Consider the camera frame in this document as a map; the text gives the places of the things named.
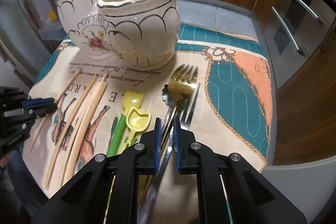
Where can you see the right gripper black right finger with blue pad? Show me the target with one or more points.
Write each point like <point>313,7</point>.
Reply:
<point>230,190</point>

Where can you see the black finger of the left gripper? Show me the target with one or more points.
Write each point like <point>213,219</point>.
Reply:
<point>40,111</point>

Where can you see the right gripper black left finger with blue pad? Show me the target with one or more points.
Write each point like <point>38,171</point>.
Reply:
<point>105,190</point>

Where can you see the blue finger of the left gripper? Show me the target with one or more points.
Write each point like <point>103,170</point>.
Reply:
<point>37,102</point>

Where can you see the gold spoon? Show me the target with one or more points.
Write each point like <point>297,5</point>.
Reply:
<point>178,91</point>

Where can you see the silver fork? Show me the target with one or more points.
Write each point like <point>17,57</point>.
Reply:
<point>149,192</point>

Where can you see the gold fork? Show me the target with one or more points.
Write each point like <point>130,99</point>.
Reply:
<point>188,73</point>

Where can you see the wooden kitchen cabinet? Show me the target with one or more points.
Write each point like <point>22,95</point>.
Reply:
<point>304,107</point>

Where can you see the leftmost wooden chopstick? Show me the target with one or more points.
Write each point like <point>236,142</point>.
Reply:
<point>58,98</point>

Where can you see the printed quilted placemat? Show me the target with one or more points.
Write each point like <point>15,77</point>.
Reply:
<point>233,112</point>

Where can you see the rear white floral ceramic jar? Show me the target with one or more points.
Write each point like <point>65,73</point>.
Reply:
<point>86,27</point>

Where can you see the black flower-head spoon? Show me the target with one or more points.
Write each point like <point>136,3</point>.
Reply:
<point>169,102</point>

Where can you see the front white ceramic jar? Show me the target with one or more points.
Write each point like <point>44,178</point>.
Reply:
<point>142,33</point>

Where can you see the stainless steel oven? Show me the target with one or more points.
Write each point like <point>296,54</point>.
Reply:
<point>295,30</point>

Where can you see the yellow tulip spoon green handle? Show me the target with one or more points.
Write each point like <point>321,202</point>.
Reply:
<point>128,100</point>

